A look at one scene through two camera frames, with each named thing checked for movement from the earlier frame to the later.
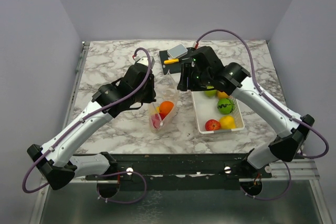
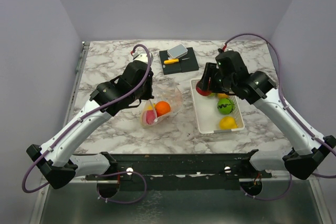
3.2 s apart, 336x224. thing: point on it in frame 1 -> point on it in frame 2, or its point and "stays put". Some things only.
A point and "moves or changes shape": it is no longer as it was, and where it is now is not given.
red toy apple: x=156 y=120 -> x=150 y=116
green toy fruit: x=224 y=106 stays put
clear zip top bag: x=161 y=111 moves or changes shape
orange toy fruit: x=165 y=107 moves or changes shape
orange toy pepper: x=222 y=95 stays put
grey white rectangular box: x=177 y=51 stays put
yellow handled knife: x=174 y=61 stays put
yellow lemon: x=227 y=122 stays put
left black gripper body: x=146 y=96 stays put
